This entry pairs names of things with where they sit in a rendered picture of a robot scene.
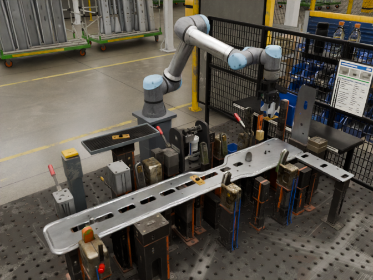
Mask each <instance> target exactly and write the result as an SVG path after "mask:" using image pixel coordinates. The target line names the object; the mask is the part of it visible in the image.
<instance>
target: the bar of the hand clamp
mask: <svg viewBox="0 0 373 280"><path fill-rule="evenodd" d="M253 113H254V109H252V108H250V107H248V108H244V114H245V132H246V133H247V134H248V138H249V136H250V137H252V114H253ZM249 132H250V135H249Z"/></svg>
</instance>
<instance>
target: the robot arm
mask: <svg viewBox="0 0 373 280"><path fill-rule="evenodd" d="M209 31H210V24H209V21H208V19H207V18H206V16H204V15H202V14H196V15H193V16H186V17H182V18H179V19H178V20H177V21H176V23H175V26H174V32H175V35H176V36H177V37H178V38H179V39H180V43H179V45H178V47H177V50H176V52H175V54H174V57H173V59H172V61H171V63H170V65H169V67H168V68H166V69H165V70H164V72H163V74H162V75H158V74H154V75H150V76H147V77H145V78H144V80H143V88H144V106H143V109H142V115H143V116H145V117H148V118H159V117H162V116H165V115H166V113H167V110H166V108H165V105H164V102H163V95H165V94H167V93H170V92H174V91H176V90H177V89H179V88H180V87H181V85H182V75H181V73H182V71H183V69H184V67H185V65H186V63H187V61H188V59H189V57H190V55H191V53H192V51H193V49H194V47H195V46H197V47H199V48H200V49H202V50H204V51H206V52H208V53H210V54H212V55H214V56H216V57H218V58H220V59H222V60H223V61H225V62H227V63H228V65H229V67H230V68H231V69H233V70H239V69H243V68H244V67H247V66H250V65H252V64H261V65H264V79H262V80H261V87H260V90H258V95H259V93H260V97H259V98H258V97H257V100H261V101H263V102H264V105H263V106H262V107H261V109H260V110H261V111H266V114H267V116H269V114H270V118H272V117H273V116H274V114H275V113H276V111H277V109H278V107H279V104H280V97H279V93H281V94H286V93H287V91H288V89H286V88H285V87H282V86H281V85H279V84H277V82H278V81H279V74H280V63H281V56H282V55H281V47H280V46H277V45H269V46H266V49H262V48H255V47H245V48H244V49H243V51H240V50H238V49H235V48H234V47H232V46H230V45H227V44H225V43H223V42H221V41H219V40H217V39H215V38H213V37H211V36H209V35H208V33H209Z"/></svg>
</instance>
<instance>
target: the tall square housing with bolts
mask: <svg viewBox="0 0 373 280"><path fill-rule="evenodd" d="M107 171H108V179H109V186H110V187H111V191H112V199H115V198H118V197H120V196H123V195H125V194H128V193H130V192H131V191H132V184H131V177H130V168H129V167H128V166H127V165H126V164H125V163H124V162H123V161H117V162H114V163H110V164H108V165H107ZM129 209H132V205H130V206H127V207H125V208H122V209H120V210H121V212H122V213H124V212H125V211H127V210H129Z"/></svg>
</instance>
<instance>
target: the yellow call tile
mask: <svg viewBox="0 0 373 280"><path fill-rule="evenodd" d="M62 154H63V155H64V157H65V158H69V157H73V156H76V155H78V152H77V151H76V150H75V148H71V149H67V150H64V151H62Z"/></svg>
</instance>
